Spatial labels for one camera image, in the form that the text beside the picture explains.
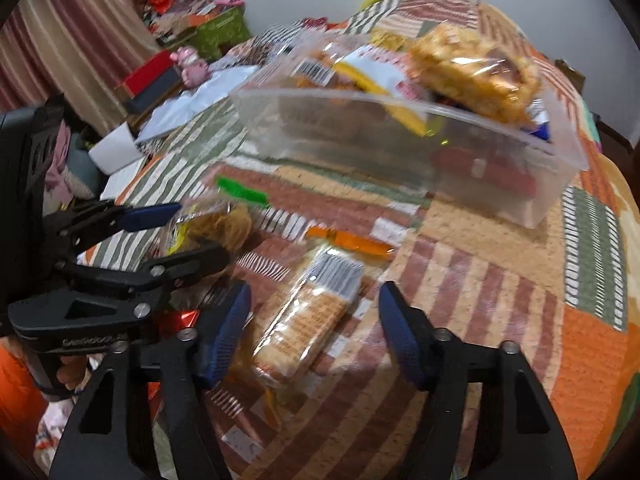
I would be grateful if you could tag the brown paper bag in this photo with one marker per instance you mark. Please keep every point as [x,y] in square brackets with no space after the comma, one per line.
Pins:
[575,77]

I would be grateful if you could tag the patchwork bed quilt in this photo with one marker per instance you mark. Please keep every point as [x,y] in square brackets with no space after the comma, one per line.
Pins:
[567,292]

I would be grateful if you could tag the pink plush toy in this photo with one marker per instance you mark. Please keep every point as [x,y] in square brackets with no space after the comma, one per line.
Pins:
[193,69]

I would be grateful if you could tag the mixed nut cracker bag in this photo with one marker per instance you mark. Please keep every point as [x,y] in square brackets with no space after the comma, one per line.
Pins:
[479,73]

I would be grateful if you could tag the red snack packet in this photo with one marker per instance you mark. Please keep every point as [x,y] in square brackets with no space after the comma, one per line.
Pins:
[492,169]

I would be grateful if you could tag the clear plastic storage bin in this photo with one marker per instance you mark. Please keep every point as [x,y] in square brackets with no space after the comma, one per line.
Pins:
[298,108]

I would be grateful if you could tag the red flat box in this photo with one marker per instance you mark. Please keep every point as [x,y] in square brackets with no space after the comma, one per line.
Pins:
[140,79]

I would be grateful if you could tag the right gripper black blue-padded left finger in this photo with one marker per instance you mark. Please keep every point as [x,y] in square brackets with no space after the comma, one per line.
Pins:
[109,434]

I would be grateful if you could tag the orange candy stick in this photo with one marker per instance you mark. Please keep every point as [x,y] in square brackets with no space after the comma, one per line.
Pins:
[365,246]

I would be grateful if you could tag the blue white snack bag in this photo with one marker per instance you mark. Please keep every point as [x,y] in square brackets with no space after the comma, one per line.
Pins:
[536,122]

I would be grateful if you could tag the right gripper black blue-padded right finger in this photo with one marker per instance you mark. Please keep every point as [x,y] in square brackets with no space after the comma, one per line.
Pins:
[518,434]

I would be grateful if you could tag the white plastic bag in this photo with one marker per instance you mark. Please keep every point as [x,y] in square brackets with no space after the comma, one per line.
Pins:
[177,112]

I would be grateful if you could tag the green candy stick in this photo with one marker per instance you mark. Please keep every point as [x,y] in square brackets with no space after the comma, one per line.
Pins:
[241,192]

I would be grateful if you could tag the pink clothes pile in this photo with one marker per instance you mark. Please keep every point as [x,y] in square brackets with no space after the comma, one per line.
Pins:
[71,173]

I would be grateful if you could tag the orange jacket sleeve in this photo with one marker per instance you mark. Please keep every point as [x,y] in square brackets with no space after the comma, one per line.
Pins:
[22,404]

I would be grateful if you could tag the yellow white snack bag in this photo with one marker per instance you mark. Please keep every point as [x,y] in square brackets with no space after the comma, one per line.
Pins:
[385,74]

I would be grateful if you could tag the striped pink curtain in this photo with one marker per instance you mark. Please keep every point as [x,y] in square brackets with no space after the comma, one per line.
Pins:
[80,49]

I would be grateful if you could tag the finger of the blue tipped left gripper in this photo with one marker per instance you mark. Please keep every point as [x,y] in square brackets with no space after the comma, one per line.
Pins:
[149,217]

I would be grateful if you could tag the person's left hand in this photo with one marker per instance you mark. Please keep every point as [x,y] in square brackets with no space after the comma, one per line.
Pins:
[75,372]

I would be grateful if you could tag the wafer biscuit pack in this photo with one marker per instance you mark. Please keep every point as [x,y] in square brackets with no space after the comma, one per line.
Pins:
[303,314]

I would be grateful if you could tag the red chinese snack bag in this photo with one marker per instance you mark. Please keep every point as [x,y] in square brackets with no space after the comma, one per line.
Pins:
[170,322]

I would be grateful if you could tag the brown bread pack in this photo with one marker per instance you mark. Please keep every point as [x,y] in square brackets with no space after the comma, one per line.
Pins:
[226,223]

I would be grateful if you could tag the green cardboard box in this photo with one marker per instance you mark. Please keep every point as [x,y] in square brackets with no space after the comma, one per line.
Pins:
[218,36]

